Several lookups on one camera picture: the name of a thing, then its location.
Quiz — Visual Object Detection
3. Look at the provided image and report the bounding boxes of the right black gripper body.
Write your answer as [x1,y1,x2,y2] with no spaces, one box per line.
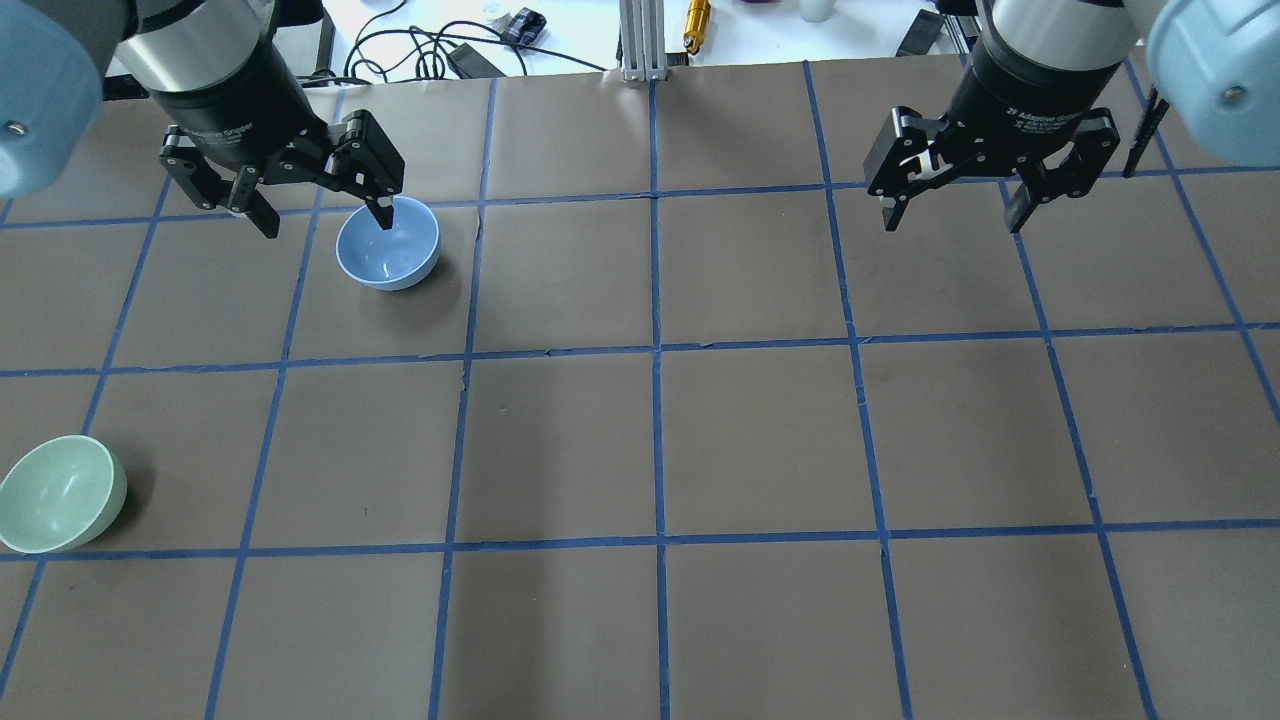
[943,35,1119,178]

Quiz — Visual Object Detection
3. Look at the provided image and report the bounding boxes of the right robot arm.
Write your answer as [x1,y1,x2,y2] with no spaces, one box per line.
[864,1,1279,233]

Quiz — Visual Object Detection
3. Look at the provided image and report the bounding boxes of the black power adapter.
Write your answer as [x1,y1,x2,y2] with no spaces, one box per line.
[445,44,506,79]

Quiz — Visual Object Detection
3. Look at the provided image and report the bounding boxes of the brown gridded table mat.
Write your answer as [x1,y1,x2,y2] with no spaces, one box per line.
[3,56,1277,719]

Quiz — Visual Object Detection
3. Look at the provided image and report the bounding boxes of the small black device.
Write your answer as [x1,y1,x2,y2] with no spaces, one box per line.
[500,6,547,47]

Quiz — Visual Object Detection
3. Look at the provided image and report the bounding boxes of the blue bowl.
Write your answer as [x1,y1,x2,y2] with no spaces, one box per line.
[334,196,442,292]

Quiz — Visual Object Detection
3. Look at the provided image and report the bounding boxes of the green bowl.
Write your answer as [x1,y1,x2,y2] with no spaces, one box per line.
[1,436,128,555]

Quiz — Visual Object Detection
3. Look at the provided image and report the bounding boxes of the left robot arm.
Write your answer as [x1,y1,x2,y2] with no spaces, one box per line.
[1,1,404,238]

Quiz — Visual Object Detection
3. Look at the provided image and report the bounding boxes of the white cup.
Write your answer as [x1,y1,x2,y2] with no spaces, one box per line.
[796,0,836,24]

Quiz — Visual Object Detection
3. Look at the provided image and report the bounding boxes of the aluminium extrusion post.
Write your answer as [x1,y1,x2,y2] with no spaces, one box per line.
[618,0,669,82]

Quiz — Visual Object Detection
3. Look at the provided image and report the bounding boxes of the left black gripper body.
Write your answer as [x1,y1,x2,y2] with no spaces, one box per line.
[151,40,330,190]

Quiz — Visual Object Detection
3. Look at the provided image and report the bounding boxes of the black cable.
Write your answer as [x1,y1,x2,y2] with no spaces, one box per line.
[330,0,609,85]

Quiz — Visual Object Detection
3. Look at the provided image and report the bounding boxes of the yellow cylindrical tool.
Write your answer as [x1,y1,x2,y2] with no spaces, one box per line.
[681,0,712,55]

